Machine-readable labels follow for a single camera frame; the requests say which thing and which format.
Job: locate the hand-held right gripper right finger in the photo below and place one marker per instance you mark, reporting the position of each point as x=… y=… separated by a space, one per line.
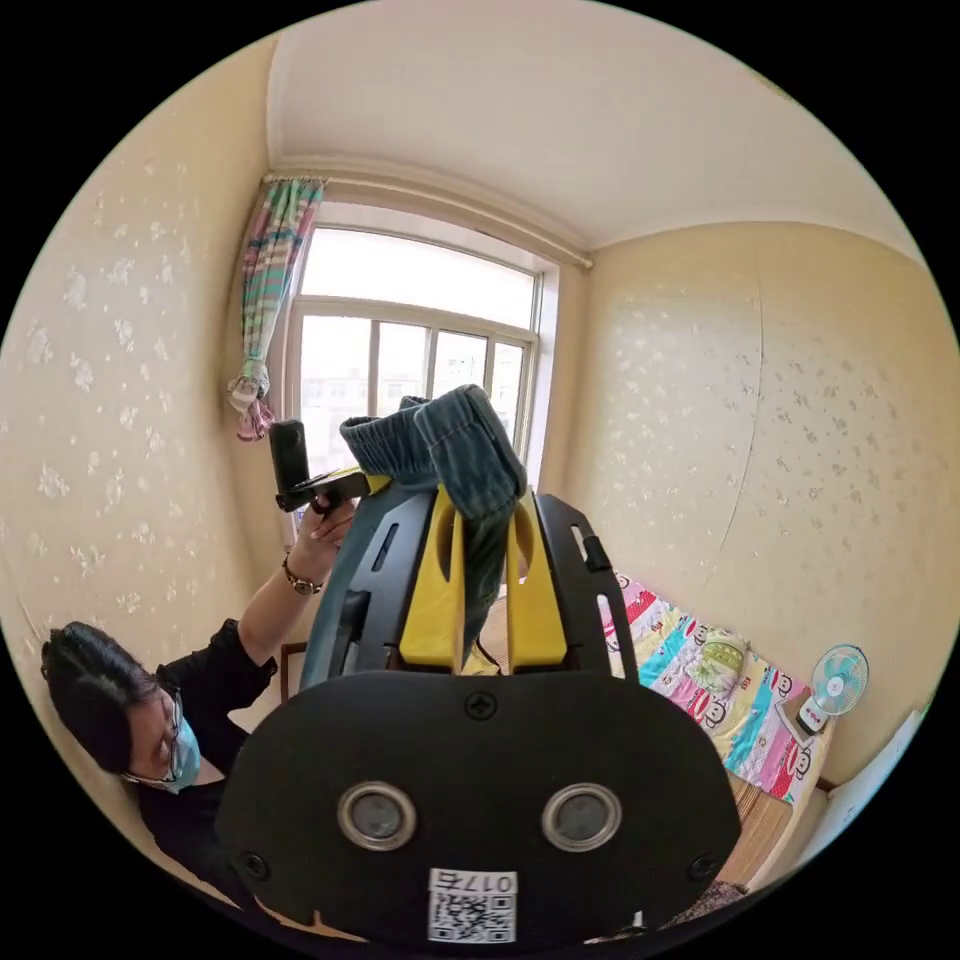
x=536 y=600

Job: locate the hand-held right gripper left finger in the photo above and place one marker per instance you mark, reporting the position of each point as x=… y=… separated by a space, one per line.
x=429 y=600

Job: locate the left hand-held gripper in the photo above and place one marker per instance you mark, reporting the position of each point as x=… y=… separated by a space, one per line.
x=322 y=491

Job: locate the blue jeans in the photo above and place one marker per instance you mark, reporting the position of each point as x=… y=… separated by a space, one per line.
x=457 y=450

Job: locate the person's left forearm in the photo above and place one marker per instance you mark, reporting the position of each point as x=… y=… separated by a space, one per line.
x=277 y=607

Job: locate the person's left hand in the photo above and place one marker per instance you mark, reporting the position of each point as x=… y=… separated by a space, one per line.
x=326 y=532

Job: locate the green patterned pillow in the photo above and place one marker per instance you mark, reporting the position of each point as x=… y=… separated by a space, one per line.
x=721 y=654

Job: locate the window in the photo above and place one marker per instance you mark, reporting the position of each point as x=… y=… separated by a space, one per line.
x=412 y=277

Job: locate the striped pastel curtain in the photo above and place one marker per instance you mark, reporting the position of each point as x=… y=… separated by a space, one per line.
x=270 y=285

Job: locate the person's body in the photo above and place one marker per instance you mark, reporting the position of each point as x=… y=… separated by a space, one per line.
x=210 y=690

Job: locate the cream curtain rod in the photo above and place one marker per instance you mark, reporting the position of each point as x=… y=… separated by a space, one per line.
x=480 y=217

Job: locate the bed with woven mat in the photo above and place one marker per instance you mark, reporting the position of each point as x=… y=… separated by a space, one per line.
x=759 y=814

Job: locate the small white table fan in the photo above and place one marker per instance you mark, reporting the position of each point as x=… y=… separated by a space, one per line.
x=838 y=679

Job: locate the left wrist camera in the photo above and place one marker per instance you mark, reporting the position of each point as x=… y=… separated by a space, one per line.
x=289 y=450

